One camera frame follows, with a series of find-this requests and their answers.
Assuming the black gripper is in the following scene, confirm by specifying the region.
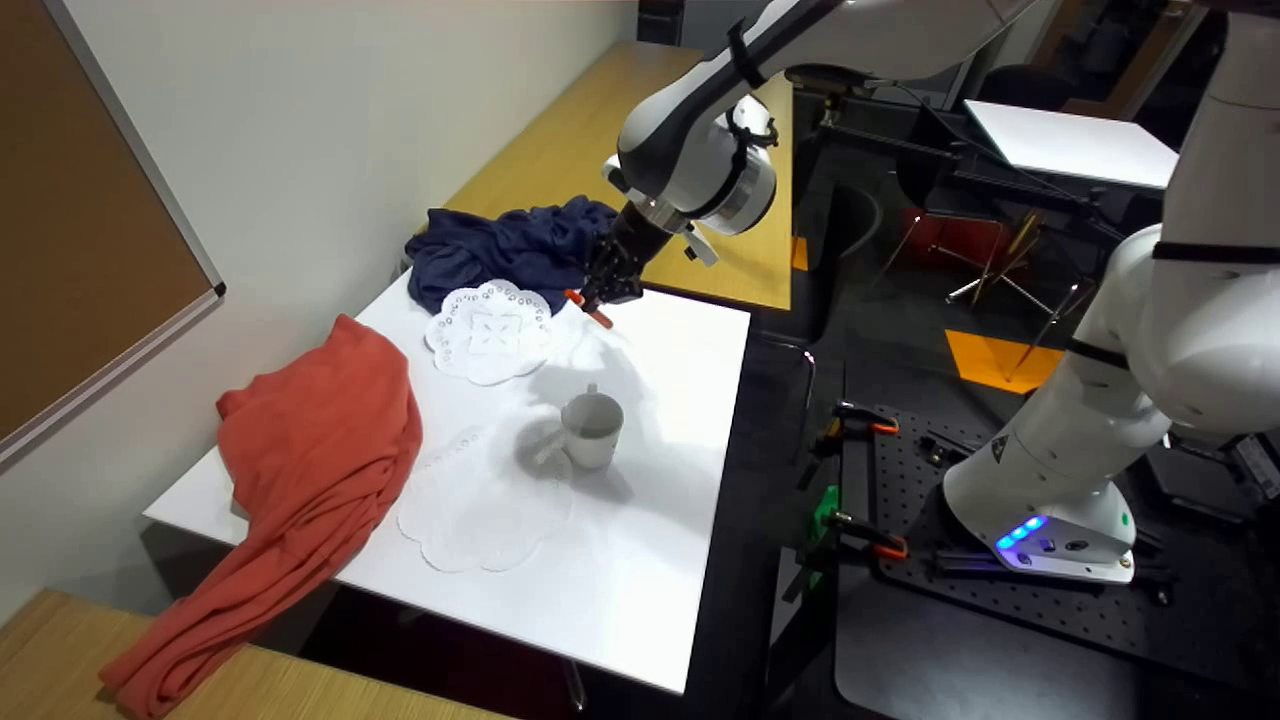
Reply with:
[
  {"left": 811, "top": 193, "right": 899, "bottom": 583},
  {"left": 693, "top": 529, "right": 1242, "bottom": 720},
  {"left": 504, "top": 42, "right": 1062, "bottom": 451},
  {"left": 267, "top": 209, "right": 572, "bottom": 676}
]
[{"left": 577, "top": 211, "right": 671, "bottom": 315}]

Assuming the orange marker pen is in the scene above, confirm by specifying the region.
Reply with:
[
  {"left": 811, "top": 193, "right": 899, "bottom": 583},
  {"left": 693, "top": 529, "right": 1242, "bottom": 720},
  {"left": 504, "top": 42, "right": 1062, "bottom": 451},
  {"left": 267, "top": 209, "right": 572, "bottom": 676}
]
[{"left": 563, "top": 284, "right": 621, "bottom": 336}]

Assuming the navy blue cloth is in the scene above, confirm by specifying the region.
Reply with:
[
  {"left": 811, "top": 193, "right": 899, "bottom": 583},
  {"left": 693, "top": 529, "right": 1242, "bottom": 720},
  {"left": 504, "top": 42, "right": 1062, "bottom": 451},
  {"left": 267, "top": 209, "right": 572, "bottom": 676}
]
[{"left": 399, "top": 193, "right": 648, "bottom": 320}]

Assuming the textured white lace doily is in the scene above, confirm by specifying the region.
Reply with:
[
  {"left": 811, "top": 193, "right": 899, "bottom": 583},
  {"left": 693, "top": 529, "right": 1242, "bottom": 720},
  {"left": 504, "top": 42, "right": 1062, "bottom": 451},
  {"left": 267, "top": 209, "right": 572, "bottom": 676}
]
[{"left": 422, "top": 276, "right": 561, "bottom": 393}]

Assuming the white ceramic mug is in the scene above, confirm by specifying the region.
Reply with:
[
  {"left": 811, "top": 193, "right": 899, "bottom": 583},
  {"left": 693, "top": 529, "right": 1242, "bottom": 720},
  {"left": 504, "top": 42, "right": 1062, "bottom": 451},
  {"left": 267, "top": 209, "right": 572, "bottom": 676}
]
[{"left": 535, "top": 384, "right": 627, "bottom": 481}]

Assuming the yellow wooden desk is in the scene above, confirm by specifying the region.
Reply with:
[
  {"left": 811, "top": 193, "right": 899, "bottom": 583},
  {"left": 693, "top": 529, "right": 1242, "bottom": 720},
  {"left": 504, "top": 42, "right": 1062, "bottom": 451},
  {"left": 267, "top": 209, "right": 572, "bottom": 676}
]
[{"left": 441, "top": 37, "right": 801, "bottom": 320}]

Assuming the flat white doily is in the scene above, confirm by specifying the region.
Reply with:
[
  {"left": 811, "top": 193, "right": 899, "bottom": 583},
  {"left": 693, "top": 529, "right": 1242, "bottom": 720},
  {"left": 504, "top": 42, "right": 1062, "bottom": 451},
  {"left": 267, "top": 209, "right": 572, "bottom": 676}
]
[{"left": 394, "top": 421, "right": 579, "bottom": 579}]

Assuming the orange black bar clamp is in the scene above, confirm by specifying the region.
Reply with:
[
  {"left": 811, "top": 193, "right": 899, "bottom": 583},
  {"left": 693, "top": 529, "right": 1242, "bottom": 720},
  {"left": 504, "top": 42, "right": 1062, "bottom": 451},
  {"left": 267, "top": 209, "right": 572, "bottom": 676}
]
[
  {"left": 822, "top": 395, "right": 907, "bottom": 450},
  {"left": 824, "top": 507, "right": 919, "bottom": 570}
]

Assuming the orange-red cloth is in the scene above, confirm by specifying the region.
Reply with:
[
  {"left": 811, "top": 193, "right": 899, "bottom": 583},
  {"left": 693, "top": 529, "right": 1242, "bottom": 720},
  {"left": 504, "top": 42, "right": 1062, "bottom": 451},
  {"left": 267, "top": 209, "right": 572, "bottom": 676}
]
[{"left": 95, "top": 314, "right": 428, "bottom": 720}]

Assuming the orange floor marker sheet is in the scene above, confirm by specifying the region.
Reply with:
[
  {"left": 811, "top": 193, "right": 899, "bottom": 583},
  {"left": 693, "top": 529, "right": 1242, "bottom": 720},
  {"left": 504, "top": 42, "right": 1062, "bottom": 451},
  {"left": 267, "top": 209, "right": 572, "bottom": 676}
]
[{"left": 939, "top": 323, "right": 1071, "bottom": 402}]

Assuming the white flat panel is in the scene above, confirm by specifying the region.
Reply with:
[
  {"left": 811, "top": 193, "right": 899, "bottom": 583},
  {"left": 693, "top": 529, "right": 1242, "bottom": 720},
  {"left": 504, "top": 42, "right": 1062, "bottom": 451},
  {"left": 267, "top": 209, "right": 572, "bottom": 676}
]
[{"left": 962, "top": 97, "right": 1183, "bottom": 197}]

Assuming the cork pin board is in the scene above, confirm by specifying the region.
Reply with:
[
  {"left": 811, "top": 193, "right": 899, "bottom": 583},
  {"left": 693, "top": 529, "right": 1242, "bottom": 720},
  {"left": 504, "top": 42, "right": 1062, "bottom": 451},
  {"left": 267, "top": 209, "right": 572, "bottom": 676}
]
[{"left": 0, "top": 0, "right": 227, "bottom": 474}]

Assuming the light wooden table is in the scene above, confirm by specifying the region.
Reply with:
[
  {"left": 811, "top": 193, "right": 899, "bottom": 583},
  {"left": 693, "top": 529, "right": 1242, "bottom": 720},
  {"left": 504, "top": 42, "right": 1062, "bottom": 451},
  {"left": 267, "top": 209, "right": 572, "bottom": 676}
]
[{"left": 0, "top": 583, "right": 513, "bottom": 720}]

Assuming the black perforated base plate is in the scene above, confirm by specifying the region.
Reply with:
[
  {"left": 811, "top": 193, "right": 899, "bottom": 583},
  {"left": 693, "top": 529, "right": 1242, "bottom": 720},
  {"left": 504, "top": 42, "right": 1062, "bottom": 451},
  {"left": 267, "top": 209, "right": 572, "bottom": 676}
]
[{"left": 834, "top": 413, "right": 1280, "bottom": 695}]

